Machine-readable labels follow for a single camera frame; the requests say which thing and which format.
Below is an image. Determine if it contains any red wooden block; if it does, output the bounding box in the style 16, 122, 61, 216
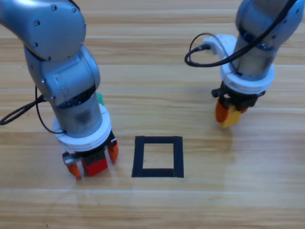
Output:
82, 158, 108, 177

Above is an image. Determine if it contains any black tape rectangle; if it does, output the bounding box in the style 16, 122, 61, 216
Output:
131, 135, 185, 179

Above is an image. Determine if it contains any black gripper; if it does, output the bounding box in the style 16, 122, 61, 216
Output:
211, 81, 266, 123
62, 133, 119, 180

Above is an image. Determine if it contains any yellow wooden block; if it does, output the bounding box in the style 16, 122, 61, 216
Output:
220, 107, 242, 129

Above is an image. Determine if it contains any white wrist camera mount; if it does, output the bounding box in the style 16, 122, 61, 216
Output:
52, 104, 112, 153
202, 33, 276, 93

